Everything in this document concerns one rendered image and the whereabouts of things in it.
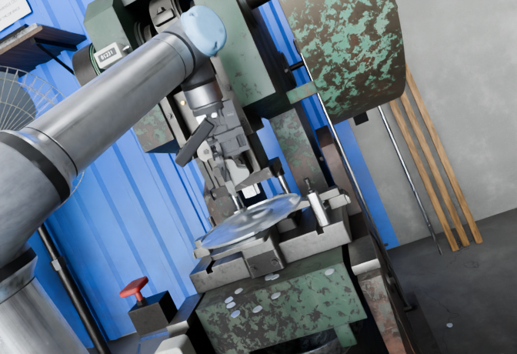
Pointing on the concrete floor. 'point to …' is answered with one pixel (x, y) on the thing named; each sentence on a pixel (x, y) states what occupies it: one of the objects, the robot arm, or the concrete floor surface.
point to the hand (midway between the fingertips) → (231, 192)
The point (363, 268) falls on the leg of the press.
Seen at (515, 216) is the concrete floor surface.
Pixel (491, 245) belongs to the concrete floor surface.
